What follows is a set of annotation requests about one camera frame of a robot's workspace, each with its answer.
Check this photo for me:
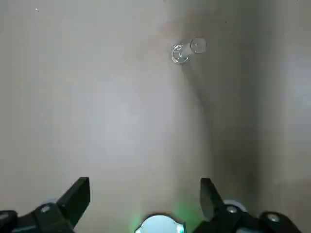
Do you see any clear glass graduated cylinder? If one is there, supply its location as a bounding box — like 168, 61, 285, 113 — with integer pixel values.
171, 37, 207, 66

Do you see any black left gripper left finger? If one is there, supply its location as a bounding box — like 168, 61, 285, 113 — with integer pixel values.
0, 177, 90, 233

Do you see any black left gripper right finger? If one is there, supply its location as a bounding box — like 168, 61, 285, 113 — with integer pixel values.
191, 177, 303, 233

